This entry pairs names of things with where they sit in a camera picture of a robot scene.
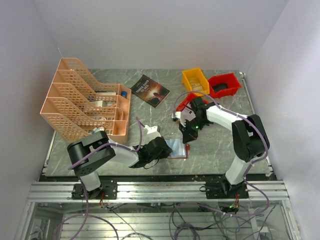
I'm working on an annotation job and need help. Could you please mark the dark item in red bin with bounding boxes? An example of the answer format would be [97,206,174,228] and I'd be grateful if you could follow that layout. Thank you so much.
[211,82,228,93]

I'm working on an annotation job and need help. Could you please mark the red bin with cards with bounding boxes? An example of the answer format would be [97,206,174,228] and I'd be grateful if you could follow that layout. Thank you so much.
[175,93,209,112]

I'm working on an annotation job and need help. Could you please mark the pink mesh file organizer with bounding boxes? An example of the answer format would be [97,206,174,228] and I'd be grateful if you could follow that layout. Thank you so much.
[40,57,132,143]

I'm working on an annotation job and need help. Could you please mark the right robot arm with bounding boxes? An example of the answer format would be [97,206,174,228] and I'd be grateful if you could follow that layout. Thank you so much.
[172,96,270,198]

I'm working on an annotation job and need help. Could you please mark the yellow plastic bin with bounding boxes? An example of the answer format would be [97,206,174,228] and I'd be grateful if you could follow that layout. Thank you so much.
[182,67,210,95]

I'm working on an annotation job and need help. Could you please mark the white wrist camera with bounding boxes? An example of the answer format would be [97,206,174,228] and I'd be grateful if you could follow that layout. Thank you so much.
[144,125,161,140]
[171,110,195,127]

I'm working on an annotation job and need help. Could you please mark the aluminium mounting rail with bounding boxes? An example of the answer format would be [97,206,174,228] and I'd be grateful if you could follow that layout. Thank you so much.
[27,181,290,203]

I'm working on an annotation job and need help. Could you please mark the red leather card holder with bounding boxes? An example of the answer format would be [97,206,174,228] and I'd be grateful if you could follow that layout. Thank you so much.
[165,138,190,159]

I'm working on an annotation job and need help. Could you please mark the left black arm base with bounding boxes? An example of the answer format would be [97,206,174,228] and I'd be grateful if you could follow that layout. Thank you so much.
[71,182,118,200]

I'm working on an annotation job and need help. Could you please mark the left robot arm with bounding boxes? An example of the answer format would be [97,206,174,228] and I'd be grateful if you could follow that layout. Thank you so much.
[67,131,173,200]

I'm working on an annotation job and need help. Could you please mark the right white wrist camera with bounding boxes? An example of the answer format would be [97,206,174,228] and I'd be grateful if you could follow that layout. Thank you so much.
[171,110,195,127]

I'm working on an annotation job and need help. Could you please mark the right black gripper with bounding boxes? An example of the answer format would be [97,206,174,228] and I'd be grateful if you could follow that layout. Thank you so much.
[179,116,209,144]

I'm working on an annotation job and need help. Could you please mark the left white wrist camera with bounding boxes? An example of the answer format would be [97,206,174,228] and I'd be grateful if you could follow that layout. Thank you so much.
[144,125,161,140]

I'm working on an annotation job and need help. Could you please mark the dark paperback book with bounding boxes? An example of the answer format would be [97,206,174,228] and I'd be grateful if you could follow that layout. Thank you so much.
[130,74,170,108]

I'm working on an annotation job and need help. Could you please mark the red bin with dark item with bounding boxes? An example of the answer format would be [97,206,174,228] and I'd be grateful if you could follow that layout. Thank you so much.
[208,73,242,99]

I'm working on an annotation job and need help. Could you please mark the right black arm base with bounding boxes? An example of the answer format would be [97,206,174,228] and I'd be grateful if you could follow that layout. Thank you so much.
[199,181,249,199]

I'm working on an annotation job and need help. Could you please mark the blue bottle cap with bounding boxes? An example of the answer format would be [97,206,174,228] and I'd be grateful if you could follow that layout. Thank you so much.
[121,91,128,98]

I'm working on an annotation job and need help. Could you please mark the loose wires under table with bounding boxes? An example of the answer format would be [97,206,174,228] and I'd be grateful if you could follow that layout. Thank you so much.
[57,199,276,240]

